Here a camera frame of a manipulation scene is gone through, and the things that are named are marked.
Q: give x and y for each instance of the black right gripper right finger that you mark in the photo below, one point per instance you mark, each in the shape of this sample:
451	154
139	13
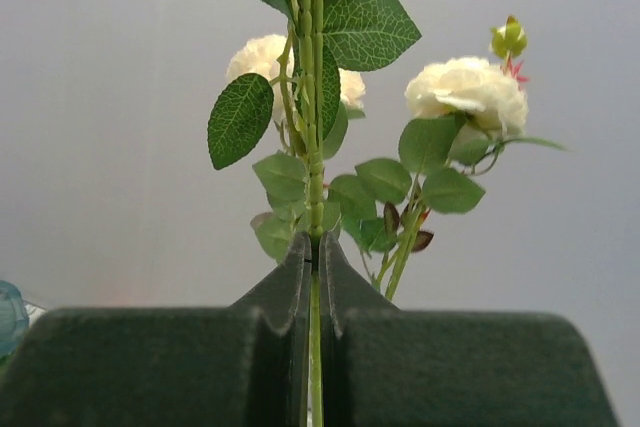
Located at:
384	366

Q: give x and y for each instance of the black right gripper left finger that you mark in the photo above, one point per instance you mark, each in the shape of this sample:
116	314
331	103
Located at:
242	365

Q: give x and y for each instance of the white rose stem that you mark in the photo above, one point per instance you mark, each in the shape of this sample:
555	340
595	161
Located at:
465	112

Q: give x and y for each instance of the pink rose stem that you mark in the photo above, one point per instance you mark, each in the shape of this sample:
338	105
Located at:
310	97

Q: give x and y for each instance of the teal plastic fruit tray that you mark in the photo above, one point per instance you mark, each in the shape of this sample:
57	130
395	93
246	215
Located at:
14	318

